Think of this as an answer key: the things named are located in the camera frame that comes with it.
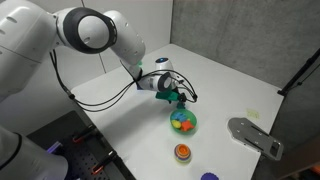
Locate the yellow toy piece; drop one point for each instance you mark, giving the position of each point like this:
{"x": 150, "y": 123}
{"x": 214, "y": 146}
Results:
{"x": 176, "y": 124}

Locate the black perforated board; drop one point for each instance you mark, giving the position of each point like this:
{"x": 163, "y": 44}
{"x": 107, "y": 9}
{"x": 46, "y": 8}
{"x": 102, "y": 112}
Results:
{"x": 80, "y": 156}

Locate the purple lit strip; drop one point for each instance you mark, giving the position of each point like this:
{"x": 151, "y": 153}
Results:
{"x": 54, "y": 147}

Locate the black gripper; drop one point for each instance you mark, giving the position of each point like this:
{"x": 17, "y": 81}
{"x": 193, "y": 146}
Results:
{"x": 182, "y": 95}

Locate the green cube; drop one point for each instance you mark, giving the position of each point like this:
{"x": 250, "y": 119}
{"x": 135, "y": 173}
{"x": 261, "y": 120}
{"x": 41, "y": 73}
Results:
{"x": 140, "y": 63}

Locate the green bowl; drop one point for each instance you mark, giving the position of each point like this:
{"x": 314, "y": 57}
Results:
{"x": 191, "y": 115}

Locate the orange round toy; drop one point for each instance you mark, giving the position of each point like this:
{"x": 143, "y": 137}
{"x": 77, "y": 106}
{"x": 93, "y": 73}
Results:
{"x": 182, "y": 153}

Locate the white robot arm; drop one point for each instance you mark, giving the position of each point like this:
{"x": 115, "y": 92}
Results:
{"x": 30, "y": 36}

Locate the orange star toy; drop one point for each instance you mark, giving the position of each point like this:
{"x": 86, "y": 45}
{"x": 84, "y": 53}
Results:
{"x": 187, "y": 125}

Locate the black tripod pole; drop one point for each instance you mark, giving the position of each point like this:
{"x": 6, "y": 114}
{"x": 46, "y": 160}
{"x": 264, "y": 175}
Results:
{"x": 300, "y": 74}

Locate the red and black clamp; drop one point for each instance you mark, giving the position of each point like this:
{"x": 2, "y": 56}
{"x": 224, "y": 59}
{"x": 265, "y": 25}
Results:
{"x": 104, "y": 162}
{"x": 84, "y": 134}

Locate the blue toy piece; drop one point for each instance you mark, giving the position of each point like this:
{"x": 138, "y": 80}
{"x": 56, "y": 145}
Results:
{"x": 181, "y": 117}

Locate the purple ridged toy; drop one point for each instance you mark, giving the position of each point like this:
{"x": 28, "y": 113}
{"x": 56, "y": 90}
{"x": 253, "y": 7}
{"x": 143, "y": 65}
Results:
{"x": 209, "y": 176}

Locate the grey metal plate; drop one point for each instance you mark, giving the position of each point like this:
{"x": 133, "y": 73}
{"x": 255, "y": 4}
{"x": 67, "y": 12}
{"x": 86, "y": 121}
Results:
{"x": 255, "y": 137}

